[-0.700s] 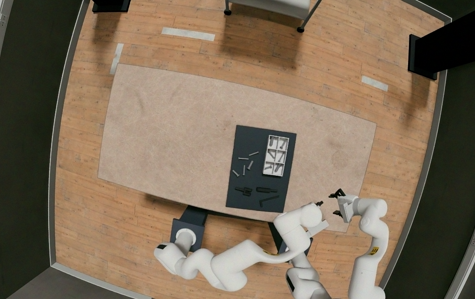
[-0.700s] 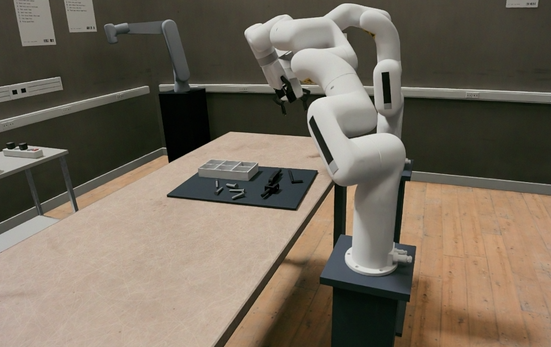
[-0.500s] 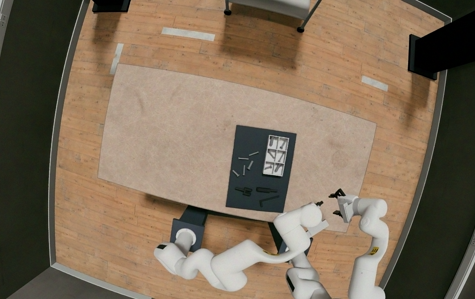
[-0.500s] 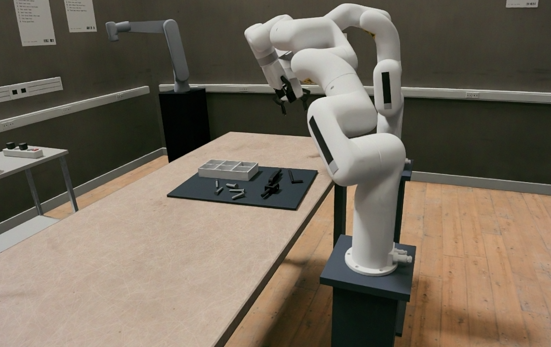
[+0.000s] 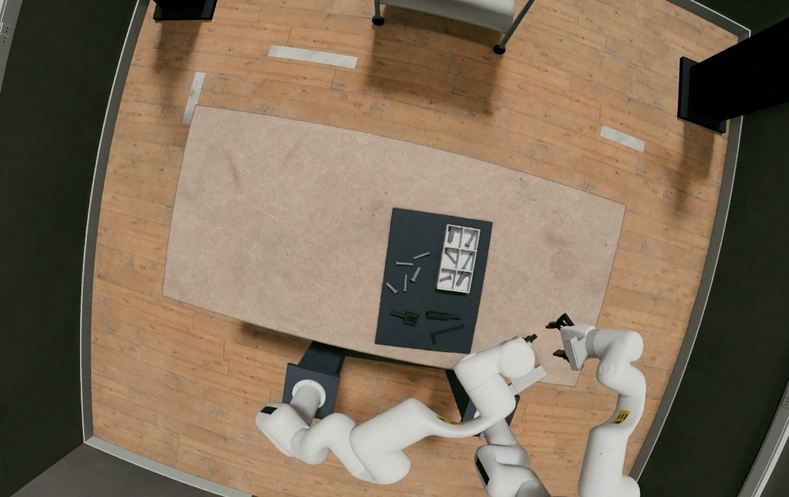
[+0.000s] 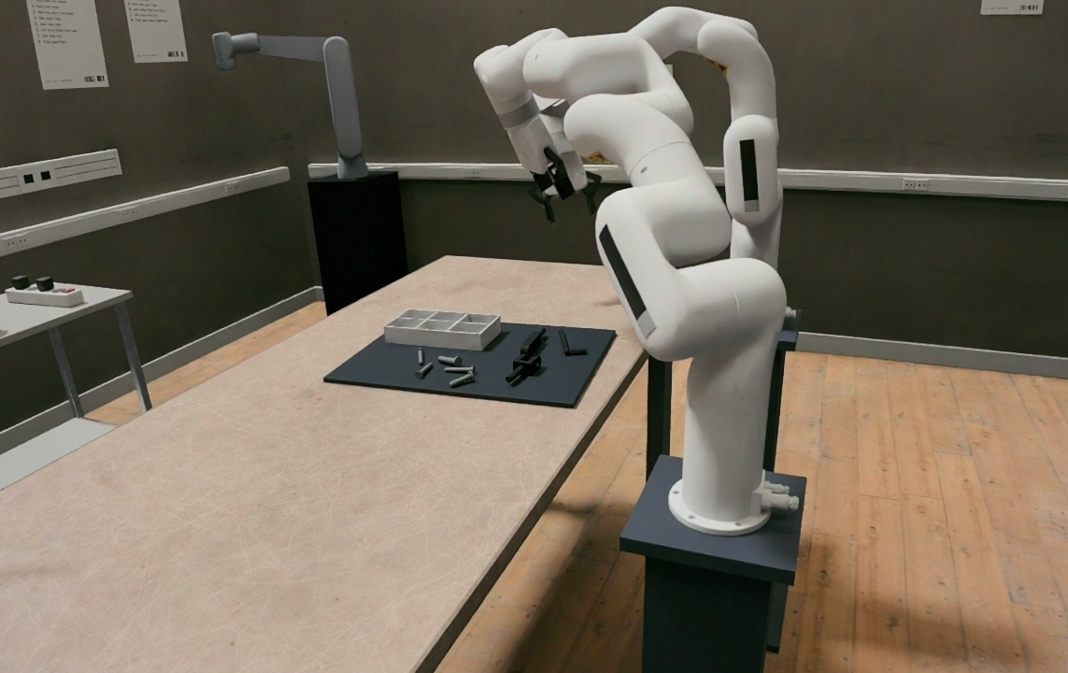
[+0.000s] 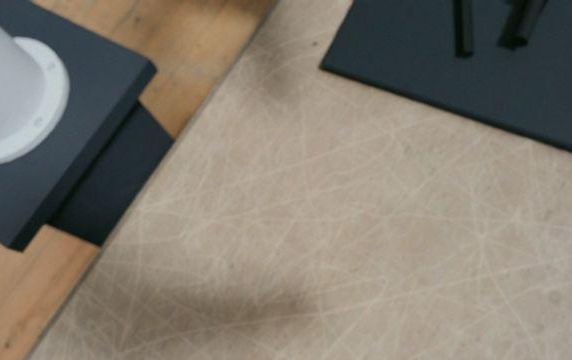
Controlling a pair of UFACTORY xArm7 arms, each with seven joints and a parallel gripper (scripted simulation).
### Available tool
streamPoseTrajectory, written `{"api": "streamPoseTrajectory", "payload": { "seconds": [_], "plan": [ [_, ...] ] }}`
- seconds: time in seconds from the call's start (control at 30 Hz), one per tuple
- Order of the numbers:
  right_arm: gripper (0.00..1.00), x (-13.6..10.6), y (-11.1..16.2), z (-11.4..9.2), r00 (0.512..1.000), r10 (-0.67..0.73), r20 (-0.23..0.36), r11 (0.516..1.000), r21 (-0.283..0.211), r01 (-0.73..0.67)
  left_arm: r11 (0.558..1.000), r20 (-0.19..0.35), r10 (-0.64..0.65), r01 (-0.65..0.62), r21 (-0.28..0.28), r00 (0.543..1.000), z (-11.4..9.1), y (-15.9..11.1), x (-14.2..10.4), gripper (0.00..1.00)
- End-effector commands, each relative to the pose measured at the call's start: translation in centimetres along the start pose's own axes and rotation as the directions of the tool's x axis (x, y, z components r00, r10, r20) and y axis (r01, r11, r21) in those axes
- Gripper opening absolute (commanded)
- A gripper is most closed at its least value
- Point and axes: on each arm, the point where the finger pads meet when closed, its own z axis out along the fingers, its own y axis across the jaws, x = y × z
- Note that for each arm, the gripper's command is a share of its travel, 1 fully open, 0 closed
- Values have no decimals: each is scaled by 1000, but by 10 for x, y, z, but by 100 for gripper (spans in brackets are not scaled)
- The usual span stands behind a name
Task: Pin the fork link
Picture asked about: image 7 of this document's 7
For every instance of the black l-shaped hex key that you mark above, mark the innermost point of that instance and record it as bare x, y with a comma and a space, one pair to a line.
465, 28

